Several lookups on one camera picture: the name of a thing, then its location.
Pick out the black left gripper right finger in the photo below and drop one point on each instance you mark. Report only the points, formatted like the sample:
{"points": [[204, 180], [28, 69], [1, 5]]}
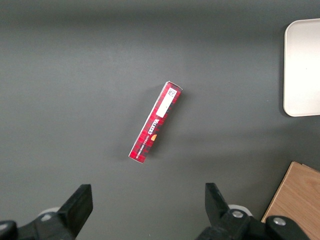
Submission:
{"points": [[220, 212]]}

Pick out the wooden drawer cabinet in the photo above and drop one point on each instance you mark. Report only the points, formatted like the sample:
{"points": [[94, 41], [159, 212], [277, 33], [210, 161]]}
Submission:
{"points": [[300, 192]]}

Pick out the beige rectangular tray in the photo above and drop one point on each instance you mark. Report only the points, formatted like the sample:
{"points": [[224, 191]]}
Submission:
{"points": [[303, 67]]}

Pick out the red tartan shortbread box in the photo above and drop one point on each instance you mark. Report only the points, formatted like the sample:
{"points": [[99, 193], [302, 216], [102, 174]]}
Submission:
{"points": [[155, 122]]}

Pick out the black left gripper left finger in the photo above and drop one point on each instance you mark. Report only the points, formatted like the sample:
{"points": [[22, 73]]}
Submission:
{"points": [[77, 207]]}

